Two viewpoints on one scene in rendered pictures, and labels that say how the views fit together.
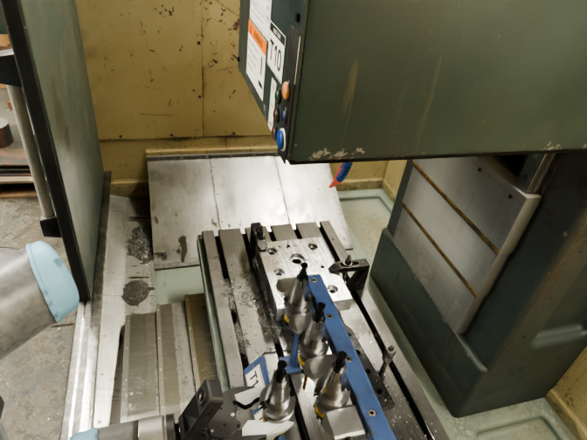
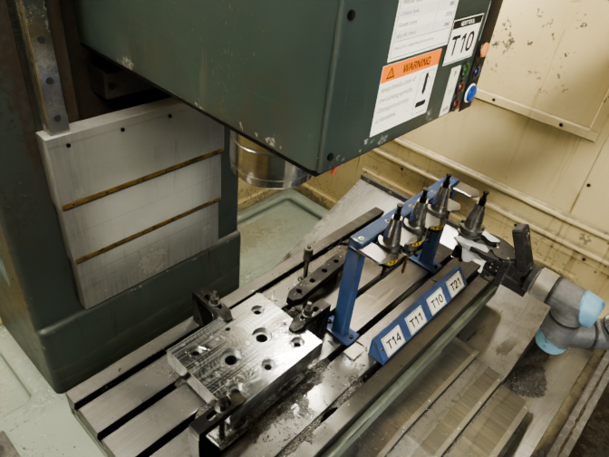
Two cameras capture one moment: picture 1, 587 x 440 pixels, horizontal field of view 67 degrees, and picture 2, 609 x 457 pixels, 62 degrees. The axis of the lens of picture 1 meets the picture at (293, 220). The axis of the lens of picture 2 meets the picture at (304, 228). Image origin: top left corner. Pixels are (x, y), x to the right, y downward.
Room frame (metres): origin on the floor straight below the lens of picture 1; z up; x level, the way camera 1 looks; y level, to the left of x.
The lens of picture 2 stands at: (1.35, 0.69, 1.95)
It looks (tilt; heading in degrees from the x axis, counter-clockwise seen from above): 36 degrees down; 239
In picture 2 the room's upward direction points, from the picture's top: 7 degrees clockwise
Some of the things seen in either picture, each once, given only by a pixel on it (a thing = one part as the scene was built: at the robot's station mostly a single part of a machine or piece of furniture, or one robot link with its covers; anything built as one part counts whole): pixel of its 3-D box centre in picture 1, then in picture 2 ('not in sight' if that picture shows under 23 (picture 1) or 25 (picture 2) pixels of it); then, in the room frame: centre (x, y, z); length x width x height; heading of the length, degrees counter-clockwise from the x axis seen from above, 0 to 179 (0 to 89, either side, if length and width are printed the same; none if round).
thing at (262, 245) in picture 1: (258, 242); (218, 420); (1.14, 0.11, 0.97); 0.13 x 0.03 x 0.15; 20
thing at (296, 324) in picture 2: not in sight; (308, 322); (0.85, -0.07, 0.97); 0.13 x 0.03 x 0.15; 20
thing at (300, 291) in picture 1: (300, 288); (394, 228); (0.67, -0.03, 1.26); 0.04 x 0.04 x 0.07
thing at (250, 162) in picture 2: not in sight; (275, 139); (0.98, -0.06, 1.52); 0.16 x 0.16 x 0.12
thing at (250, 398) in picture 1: (258, 401); (468, 251); (0.46, 0.02, 1.17); 0.09 x 0.03 x 0.06; 124
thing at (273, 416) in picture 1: (277, 402); (470, 228); (0.43, -0.02, 1.21); 0.06 x 0.06 x 0.03
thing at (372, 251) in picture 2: (291, 285); (376, 254); (0.72, -0.01, 1.21); 0.07 x 0.05 x 0.01; 110
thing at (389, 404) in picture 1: (360, 368); (317, 283); (0.73, -0.23, 0.93); 0.26 x 0.05 x 0.06; 25
